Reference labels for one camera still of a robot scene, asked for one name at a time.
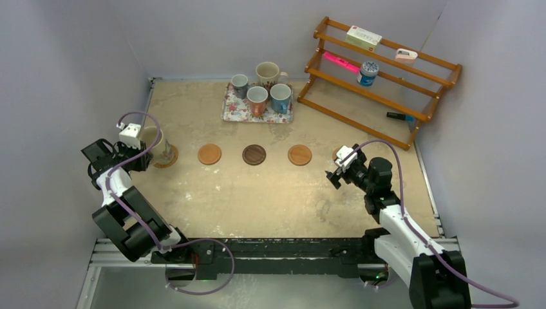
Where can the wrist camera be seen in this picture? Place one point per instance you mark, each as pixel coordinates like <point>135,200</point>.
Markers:
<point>129,135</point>
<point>346,157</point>

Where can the light wooden coaster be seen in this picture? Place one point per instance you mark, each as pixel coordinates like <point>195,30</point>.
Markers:
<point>209,154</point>

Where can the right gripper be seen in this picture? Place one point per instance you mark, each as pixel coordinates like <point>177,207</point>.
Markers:
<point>360,161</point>

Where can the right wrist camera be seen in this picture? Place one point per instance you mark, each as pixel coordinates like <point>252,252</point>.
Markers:
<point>346,157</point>

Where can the black blue marker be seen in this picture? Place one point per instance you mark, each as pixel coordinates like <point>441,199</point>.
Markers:
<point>400,116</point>

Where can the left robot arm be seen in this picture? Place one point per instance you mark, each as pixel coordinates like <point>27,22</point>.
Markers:
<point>126,217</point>

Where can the dark wooden coaster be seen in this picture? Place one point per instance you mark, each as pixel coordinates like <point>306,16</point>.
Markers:
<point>254,154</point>

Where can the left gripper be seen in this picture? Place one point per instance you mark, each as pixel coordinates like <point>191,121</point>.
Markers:
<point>141,163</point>

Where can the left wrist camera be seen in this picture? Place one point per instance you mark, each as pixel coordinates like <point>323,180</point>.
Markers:
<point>129,135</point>

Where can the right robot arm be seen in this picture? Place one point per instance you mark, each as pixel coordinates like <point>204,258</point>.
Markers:
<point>405,230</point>

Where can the pink mug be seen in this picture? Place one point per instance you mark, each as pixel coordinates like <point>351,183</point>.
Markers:
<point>257,97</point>

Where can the small grey mug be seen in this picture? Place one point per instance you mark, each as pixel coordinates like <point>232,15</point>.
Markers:
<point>240,84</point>

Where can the tall beige mug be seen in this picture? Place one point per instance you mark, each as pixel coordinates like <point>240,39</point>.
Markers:
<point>269,74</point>

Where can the pink white tape dispenser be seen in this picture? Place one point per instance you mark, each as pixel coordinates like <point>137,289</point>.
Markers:
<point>405,56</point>

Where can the orange coaster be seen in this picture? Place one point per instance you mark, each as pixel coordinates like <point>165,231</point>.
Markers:
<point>299,155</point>

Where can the pink highlighter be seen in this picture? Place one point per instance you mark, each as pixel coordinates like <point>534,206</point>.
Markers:
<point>341,62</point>

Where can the black aluminium base frame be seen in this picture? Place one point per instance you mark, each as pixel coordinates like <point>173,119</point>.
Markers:
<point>344,257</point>

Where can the beige mug with pattern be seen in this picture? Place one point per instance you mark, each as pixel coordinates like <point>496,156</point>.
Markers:
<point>148,135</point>

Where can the blue mug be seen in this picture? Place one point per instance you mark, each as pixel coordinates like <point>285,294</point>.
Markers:
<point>280,95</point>

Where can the woven rattan coaster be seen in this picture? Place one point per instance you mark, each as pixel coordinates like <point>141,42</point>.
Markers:
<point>335,153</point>
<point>166,158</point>

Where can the blue white jar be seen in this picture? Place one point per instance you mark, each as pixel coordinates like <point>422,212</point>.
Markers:
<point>367,73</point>

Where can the white green box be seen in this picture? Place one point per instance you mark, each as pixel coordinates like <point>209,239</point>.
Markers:
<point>362,38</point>

